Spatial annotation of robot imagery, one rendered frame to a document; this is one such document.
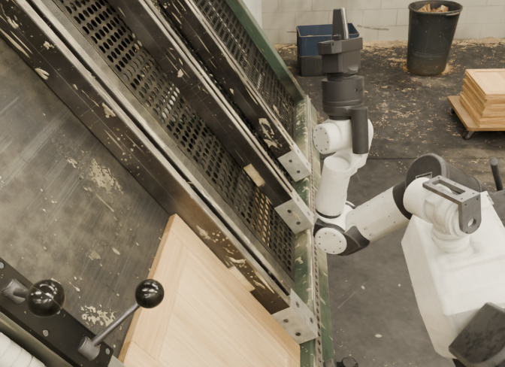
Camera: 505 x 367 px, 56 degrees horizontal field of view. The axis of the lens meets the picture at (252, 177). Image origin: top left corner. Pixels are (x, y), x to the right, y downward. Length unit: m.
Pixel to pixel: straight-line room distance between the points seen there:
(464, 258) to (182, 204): 0.53
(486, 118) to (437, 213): 3.27
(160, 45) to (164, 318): 0.73
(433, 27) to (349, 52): 4.11
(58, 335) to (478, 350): 0.55
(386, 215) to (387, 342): 1.40
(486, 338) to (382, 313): 1.82
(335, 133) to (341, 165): 0.11
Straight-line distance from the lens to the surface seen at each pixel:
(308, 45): 5.06
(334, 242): 1.16
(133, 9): 1.31
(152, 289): 0.64
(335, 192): 1.12
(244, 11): 2.30
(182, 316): 0.90
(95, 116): 0.94
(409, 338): 2.48
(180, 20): 1.60
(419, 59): 5.26
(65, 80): 0.93
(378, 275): 2.74
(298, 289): 1.39
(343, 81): 1.01
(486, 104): 3.99
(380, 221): 1.12
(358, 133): 1.01
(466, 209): 0.78
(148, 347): 0.81
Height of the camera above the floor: 1.90
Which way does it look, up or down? 33 degrees down
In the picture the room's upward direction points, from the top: 3 degrees counter-clockwise
